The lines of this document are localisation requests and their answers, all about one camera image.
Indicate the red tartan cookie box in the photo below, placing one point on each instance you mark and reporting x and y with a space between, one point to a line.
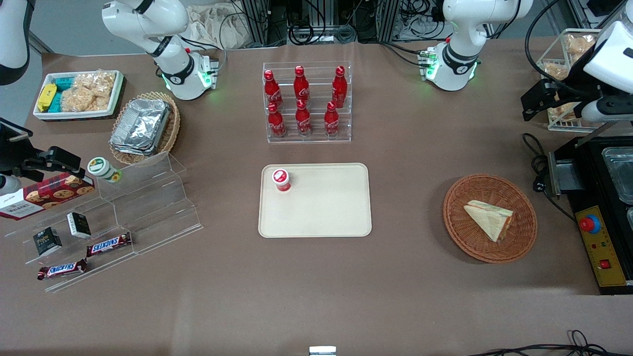
47 195

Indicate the teal snack packet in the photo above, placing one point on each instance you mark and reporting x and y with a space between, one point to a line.
57 103
64 83

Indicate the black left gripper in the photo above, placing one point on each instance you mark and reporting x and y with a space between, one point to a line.
572 90

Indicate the yellow snack packet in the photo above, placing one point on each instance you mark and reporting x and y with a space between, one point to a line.
47 96

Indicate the red lidded yogurt cup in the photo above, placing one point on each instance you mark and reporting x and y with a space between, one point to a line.
281 179

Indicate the black machine with yellow panel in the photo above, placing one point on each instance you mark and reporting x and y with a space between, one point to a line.
573 173

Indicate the clear acrylic bottle rack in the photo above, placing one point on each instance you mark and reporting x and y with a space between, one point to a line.
316 74

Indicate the aluminium foil container stack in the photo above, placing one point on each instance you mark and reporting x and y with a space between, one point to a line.
141 126

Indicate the triangular sandwich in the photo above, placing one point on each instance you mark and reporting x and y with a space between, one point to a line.
487 217

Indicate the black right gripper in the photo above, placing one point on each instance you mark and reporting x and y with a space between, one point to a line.
11 151

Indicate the oval light wicker basket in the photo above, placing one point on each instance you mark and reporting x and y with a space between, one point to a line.
174 126

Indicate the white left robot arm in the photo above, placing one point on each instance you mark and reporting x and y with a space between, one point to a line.
460 59

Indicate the green lidded white cup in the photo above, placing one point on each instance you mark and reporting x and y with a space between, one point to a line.
101 168

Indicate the clear bag of rice crackers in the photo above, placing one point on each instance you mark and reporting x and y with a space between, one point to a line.
89 94

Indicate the beige plastic tray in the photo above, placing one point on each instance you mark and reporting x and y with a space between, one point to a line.
321 202

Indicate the small black white box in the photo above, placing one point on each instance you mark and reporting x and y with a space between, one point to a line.
79 225

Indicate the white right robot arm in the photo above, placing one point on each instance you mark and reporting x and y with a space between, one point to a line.
178 74

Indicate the aluminium profile frame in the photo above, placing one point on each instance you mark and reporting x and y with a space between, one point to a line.
391 20
254 22

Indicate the red cola bottle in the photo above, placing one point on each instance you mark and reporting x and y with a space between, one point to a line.
301 88
339 89
272 91
303 120
331 121
276 122

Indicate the round brown wicker basket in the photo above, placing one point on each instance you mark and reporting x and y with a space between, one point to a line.
465 242

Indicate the clear acrylic step shelf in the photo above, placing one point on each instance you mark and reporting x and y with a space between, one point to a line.
148 207

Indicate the brown Snickers bar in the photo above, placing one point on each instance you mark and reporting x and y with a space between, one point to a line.
62 269
109 244

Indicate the bagged fried snack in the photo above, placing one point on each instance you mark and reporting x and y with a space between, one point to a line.
566 112
555 70
578 44

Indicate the white rectangular snack tray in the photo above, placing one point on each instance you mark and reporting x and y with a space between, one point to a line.
118 89

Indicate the red emergency stop button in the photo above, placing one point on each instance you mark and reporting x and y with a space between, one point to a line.
589 224

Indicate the small white metal bracket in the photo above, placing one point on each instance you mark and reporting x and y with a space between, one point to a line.
322 351

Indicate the beige crumpled cloth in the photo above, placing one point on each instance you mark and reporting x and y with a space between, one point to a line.
212 27

